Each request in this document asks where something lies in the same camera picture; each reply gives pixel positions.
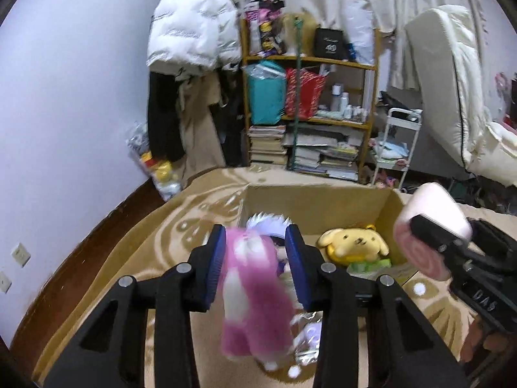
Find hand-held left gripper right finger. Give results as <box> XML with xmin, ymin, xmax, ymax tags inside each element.
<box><xmin>285</xmin><ymin>224</ymin><xmax>471</xmax><ymax>388</ymax></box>

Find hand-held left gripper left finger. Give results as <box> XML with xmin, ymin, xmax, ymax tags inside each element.
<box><xmin>42</xmin><ymin>223</ymin><xmax>227</xmax><ymax>388</ymax></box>

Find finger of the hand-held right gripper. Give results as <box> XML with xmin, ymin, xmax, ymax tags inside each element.
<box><xmin>410</xmin><ymin>214</ymin><xmax>517</xmax><ymax>279</ymax></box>

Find pink roll plush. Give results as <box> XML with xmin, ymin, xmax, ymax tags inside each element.
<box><xmin>394</xmin><ymin>182</ymin><xmax>473</xmax><ymax>281</ymax></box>

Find white-haired plush doll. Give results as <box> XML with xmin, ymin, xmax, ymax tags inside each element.
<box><xmin>244</xmin><ymin>211</ymin><xmax>324</xmax><ymax>376</ymax></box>

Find pink plush toy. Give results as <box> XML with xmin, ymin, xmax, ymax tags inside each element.
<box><xmin>220</xmin><ymin>226</ymin><xmax>295</xmax><ymax>372</ymax></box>

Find yellow dog plush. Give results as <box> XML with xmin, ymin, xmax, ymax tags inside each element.
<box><xmin>316</xmin><ymin>227</ymin><xmax>390</xmax><ymax>266</ymax></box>

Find printed cardboard box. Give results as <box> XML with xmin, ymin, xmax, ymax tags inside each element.
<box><xmin>236</xmin><ymin>184</ymin><xmax>423</xmax><ymax>376</ymax></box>

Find green tissue pack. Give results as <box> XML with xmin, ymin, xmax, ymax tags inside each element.
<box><xmin>349</xmin><ymin>258</ymin><xmax>392</xmax><ymax>275</ymax></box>

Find person's right hand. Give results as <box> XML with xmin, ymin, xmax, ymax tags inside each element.
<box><xmin>460</xmin><ymin>317</ymin><xmax>497</xmax><ymax>364</ymax></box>

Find beige patterned blanket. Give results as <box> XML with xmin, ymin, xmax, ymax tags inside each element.
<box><xmin>32</xmin><ymin>167</ymin><xmax>517</xmax><ymax>388</ymax></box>

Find clear bag of toys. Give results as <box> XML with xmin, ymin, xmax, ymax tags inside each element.
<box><xmin>126</xmin><ymin>123</ymin><xmax>182</xmax><ymax>202</ymax></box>

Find white trolley cart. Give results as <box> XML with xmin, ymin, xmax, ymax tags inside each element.
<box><xmin>372</xmin><ymin>107</ymin><xmax>424</xmax><ymax>189</ymax></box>

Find pile of books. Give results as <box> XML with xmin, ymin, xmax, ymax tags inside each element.
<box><xmin>247</xmin><ymin>123</ymin><xmax>360</xmax><ymax>180</ymax></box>

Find beige hanging trousers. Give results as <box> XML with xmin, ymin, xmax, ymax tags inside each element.
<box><xmin>178</xmin><ymin>75</ymin><xmax>227</xmax><ymax>182</ymax></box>

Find dark hanging clothes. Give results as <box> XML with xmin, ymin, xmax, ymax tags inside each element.
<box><xmin>220</xmin><ymin>65</ymin><xmax>248</xmax><ymax>166</ymax></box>

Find black hanging coat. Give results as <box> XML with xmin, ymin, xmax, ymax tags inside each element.
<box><xmin>147</xmin><ymin>70</ymin><xmax>186</xmax><ymax>162</ymax></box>

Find group of small bottles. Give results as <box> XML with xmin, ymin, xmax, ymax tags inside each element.
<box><xmin>329</xmin><ymin>83</ymin><xmax>370</xmax><ymax>122</ymax></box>

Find cream mattress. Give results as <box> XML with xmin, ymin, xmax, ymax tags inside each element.
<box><xmin>405</xmin><ymin>5</ymin><xmax>517</xmax><ymax>189</ymax></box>

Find teal bag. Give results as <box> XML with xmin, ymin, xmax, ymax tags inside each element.
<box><xmin>246</xmin><ymin>62</ymin><xmax>287</xmax><ymax>125</ymax></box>

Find red bag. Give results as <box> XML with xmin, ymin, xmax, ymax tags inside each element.
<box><xmin>285</xmin><ymin>69</ymin><xmax>327</xmax><ymax>119</ymax></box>

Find green pole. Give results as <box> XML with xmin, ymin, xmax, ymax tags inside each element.
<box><xmin>291</xmin><ymin>15</ymin><xmax>304</xmax><ymax>170</ymax></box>

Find white plastic bag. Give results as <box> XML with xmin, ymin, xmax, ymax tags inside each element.
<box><xmin>343</xmin><ymin>8</ymin><xmax>378</xmax><ymax>65</ymax></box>

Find yellow wooden shelf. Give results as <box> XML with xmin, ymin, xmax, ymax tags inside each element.
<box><xmin>240</xmin><ymin>14</ymin><xmax>382</xmax><ymax>180</ymax></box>

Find black box with white print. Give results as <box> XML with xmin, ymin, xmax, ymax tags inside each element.
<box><xmin>313</xmin><ymin>27</ymin><xmax>350</xmax><ymax>60</ymax></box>

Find blonde wig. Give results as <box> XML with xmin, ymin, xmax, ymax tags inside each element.
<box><xmin>283</xmin><ymin>12</ymin><xmax>318</xmax><ymax>57</ymax></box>

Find white puffer jacket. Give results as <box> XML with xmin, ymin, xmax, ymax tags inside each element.
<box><xmin>146</xmin><ymin>0</ymin><xmax>242</xmax><ymax>71</ymax></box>

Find patterned purple bag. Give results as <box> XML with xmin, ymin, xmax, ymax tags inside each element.
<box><xmin>244</xmin><ymin>0</ymin><xmax>288</xmax><ymax>57</ymax></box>

